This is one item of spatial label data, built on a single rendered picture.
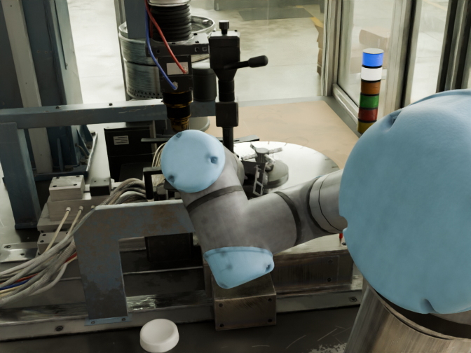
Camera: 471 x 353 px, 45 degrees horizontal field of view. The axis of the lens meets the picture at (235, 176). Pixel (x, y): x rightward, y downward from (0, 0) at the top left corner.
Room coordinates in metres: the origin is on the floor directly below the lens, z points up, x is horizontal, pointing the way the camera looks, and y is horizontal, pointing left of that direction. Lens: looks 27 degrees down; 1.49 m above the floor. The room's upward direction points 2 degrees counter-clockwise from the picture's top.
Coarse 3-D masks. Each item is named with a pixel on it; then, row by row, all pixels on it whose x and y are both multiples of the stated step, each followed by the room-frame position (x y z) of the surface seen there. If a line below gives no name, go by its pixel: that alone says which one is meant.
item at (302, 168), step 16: (240, 144) 1.21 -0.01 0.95; (256, 144) 1.20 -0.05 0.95; (272, 144) 1.20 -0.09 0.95; (288, 144) 1.20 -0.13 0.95; (288, 160) 1.11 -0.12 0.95; (304, 160) 1.11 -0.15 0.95; (320, 160) 1.11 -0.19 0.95; (288, 176) 1.04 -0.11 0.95; (304, 176) 1.03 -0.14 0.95; (272, 192) 0.97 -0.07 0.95
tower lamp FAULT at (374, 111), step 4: (360, 108) 1.21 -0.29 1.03; (364, 108) 1.21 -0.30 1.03; (376, 108) 1.21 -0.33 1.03; (360, 112) 1.21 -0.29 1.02; (364, 112) 1.20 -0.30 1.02; (368, 112) 1.20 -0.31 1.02; (372, 112) 1.20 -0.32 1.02; (376, 112) 1.21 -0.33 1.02; (360, 116) 1.21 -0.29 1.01; (364, 116) 1.20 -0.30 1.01; (368, 116) 1.20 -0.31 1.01; (372, 116) 1.20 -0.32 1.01; (376, 116) 1.21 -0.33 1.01; (364, 120) 1.20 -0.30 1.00; (368, 120) 1.20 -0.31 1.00; (372, 120) 1.20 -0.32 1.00
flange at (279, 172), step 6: (276, 162) 1.08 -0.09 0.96; (282, 162) 1.08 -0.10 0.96; (276, 168) 1.05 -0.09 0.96; (282, 168) 1.06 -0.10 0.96; (288, 168) 1.06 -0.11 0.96; (270, 174) 1.03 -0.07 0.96; (276, 174) 1.03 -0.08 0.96; (282, 174) 1.03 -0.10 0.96; (288, 174) 1.04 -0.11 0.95; (270, 180) 1.01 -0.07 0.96; (276, 180) 1.01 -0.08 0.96; (282, 180) 1.02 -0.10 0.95
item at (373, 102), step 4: (360, 96) 1.22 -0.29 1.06; (364, 96) 1.21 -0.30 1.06; (368, 96) 1.20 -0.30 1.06; (372, 96) 1.20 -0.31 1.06; (376, 96) 1.20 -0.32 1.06; (360, 100) 1.22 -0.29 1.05; (364, 100) 1.21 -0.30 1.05; (368, 100) 1.20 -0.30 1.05; (372, 100) 1.20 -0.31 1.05; (376, 100) 1.21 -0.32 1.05; (360, 104) 1.22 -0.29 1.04; (364, 104) 1.21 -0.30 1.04; (368, 104) 1.20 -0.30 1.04; (372, 104) 1.20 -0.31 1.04; (376, 104) 1.21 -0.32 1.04; (368, 108) 1.20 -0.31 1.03; (372, 108) 1.20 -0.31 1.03
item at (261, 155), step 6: (252, 144) 1.09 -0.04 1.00; (258, 150) 1.05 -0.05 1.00; (264, 150) 1.05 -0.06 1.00; (270, 150) 1.06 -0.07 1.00; (276, 150) 1.07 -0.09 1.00; (282, 150) 1.07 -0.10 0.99; (246, 156) 1.04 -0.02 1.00; (252, 156) 1.04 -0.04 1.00; (258, 156) 1.04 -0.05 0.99; (264, 156) 1.04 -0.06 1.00; (264, 162) 1.04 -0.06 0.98; (270, 162) 1.02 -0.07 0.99
